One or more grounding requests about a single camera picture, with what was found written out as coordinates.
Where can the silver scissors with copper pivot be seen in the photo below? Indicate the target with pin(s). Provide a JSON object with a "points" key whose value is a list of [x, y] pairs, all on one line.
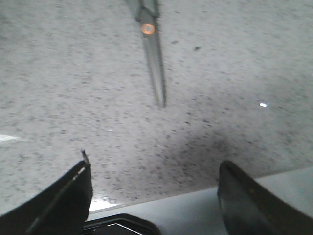
{"points": [[146, 13]]}

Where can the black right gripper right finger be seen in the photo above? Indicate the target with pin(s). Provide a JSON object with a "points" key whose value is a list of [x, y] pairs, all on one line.
{"points": [[249, 209]]}

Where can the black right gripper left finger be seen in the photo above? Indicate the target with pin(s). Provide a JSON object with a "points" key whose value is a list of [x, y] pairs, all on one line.
{"points": [[61, 209]]}

